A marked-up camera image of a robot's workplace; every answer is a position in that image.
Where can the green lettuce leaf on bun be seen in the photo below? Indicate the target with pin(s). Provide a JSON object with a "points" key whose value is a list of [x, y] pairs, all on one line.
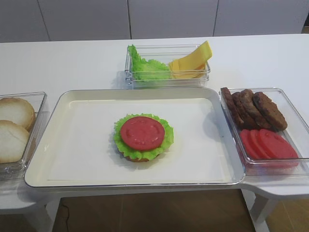
{"points": [[150, 154]]}

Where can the bottom bun under lettuce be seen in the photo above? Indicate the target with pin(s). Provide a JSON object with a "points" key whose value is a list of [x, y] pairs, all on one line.
{"points": [[136, 160]]}

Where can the green lettuce leaves in box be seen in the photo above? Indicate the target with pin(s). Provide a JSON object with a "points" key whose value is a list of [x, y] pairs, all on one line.
{"points": [[147, 69]]}

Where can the flat yellow cheese slice stack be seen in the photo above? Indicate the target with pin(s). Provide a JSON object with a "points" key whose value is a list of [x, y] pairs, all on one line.
{"points": [[176, 73]]}

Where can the clear lettuce and cheese box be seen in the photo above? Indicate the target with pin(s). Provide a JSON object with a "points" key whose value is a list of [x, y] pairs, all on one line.
{"points": [[164, 54]]}

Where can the upright yellow cheese slice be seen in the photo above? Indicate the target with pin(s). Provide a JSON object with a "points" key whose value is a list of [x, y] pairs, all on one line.
{"points": [[197, 58]]}

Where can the leftmost brown meat patty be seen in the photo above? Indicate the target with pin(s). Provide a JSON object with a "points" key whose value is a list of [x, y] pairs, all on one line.
{"points": [[232, 107]]}

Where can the white metal serving tray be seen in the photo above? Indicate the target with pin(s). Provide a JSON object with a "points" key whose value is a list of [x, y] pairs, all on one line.
{"points": [[77, 148]]}

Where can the clear patty and tomato box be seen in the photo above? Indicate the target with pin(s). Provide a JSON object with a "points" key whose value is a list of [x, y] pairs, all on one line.
{"points": [[296, 134]]}

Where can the clear bun box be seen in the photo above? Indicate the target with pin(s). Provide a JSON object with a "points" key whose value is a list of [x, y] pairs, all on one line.
{"points": [[14, 170]]}

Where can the far bun half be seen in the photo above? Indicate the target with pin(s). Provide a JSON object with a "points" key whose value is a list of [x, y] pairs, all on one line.
{"points": [[18, 111]]}

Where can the bun half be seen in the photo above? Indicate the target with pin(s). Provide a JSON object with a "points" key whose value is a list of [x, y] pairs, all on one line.
{"points": [[13, 141], [18, 111]]}

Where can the near bun half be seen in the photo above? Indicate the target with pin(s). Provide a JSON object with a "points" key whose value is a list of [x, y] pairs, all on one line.
{"points": [[13, 141]]}

